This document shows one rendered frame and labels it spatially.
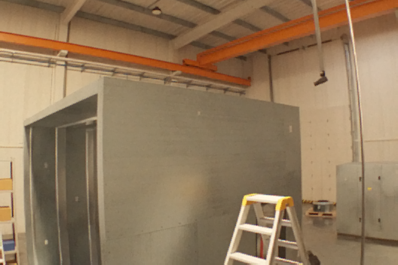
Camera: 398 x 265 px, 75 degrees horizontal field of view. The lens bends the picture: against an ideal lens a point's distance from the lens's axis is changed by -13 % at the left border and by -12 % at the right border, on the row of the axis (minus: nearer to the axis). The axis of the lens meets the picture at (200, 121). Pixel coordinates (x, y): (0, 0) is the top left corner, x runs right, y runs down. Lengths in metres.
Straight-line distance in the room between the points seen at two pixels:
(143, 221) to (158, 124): 0.73
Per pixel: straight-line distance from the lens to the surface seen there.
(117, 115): 2.05
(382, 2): 9.84
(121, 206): 2.08
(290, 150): 3.60
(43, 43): 10.61
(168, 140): 2.26
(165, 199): 2.27
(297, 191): 3.77
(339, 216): 9.18
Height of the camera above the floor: 2.70
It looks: 5 degrees up
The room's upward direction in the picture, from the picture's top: 1 degrees counter-clockwise
